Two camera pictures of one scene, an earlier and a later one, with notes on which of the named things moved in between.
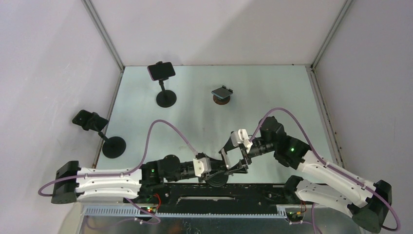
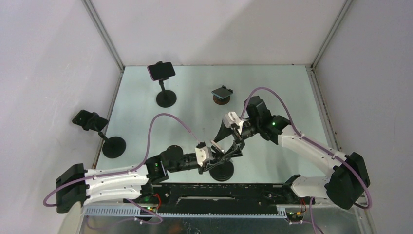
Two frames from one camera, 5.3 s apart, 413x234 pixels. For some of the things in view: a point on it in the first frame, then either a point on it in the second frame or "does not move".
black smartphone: (222, 92) does not move
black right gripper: (215, 198) does not move
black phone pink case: (161, 70) does not move
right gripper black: (241, 168) -> (235, 151)
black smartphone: (234, 157) -> (217, 138)
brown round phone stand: (220, 101) does not move
